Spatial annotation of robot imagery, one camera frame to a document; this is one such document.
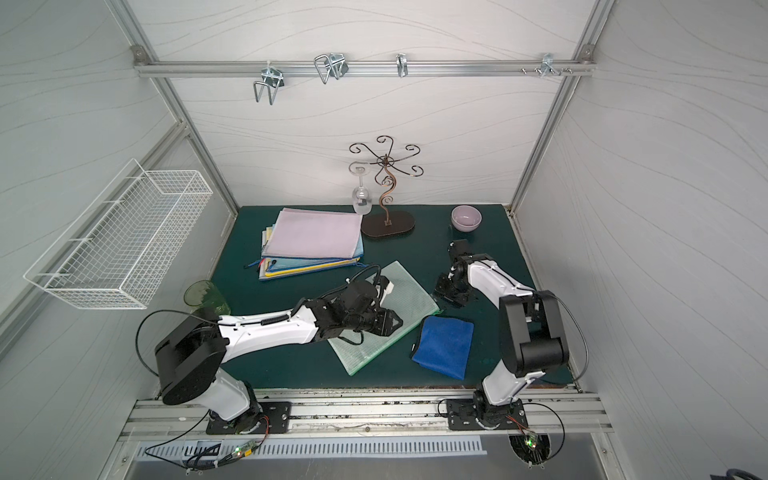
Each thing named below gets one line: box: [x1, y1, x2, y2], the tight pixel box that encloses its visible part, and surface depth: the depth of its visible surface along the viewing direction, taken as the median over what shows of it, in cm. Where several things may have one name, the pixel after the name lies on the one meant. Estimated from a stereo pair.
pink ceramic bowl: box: [450, 205, 483, 233], surface depth 114 cm
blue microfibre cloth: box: [412, 316, 474, 380], surface depth 85 cm
